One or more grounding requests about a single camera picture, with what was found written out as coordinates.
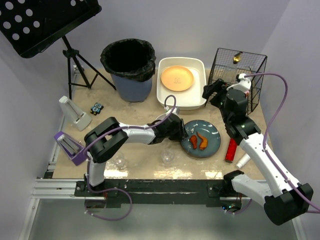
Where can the yellow plastic plate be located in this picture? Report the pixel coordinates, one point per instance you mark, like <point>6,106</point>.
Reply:
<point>177,78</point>

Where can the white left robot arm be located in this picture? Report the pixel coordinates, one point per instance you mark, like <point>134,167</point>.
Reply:
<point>102,143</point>

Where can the left orange chicken piece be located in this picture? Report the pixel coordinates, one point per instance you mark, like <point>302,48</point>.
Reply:
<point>194,141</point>

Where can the white plastic tube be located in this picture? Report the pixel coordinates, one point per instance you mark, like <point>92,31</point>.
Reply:
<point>243,161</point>

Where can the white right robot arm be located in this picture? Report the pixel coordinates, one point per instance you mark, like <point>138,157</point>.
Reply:
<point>283,198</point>

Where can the right orange chicken piece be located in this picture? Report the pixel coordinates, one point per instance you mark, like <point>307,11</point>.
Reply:
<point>203,142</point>

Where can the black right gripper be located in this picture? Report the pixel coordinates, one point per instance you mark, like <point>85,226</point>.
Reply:
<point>216,90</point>

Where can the blue trash bin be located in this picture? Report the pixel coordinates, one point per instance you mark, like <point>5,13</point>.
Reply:
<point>131,90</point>

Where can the clear wine glass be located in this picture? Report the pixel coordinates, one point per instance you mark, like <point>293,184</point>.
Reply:
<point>167,156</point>
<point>119,160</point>

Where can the small white green bowl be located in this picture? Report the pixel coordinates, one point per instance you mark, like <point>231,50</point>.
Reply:
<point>162,117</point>

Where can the white metronome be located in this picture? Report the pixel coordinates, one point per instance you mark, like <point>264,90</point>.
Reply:
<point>74,114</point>

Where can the red glitter tube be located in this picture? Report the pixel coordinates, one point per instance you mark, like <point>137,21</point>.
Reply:
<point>231,151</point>

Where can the purple metronome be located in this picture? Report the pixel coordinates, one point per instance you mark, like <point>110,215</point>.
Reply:
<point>72,148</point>

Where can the right clear wine glass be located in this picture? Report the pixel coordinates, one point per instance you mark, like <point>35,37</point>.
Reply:
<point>167,156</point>

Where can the black wire basket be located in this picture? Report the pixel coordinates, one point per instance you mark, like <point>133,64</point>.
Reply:
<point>251,63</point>

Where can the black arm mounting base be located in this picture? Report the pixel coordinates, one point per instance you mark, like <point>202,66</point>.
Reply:
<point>113,193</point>

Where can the white plastic tub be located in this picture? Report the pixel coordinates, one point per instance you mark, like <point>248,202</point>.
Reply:
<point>190,99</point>

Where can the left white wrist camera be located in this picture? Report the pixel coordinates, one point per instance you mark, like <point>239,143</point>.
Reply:
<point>171,110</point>

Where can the blue ceramic plate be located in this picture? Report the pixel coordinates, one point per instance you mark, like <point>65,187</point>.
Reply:
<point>206,129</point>

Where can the left clear wine glass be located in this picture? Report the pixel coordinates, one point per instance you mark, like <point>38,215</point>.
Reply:
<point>119,160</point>

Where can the black music stand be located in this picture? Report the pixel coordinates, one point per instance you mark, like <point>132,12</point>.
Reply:
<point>32,26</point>

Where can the black trash bag liner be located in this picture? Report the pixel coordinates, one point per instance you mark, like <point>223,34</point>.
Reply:
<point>131,58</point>

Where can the orange chicken piece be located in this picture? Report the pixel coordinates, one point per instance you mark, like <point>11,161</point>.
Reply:
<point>203,142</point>
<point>194,141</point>

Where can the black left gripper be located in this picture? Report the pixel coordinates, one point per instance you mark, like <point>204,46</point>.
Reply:
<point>180,128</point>

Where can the blue owl number magnet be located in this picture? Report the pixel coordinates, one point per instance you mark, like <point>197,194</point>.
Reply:
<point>96,108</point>

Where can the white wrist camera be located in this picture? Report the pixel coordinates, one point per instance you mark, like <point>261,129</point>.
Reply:
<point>244,83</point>
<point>171,110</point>

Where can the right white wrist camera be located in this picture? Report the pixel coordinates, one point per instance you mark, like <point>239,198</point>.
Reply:
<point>244,83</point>

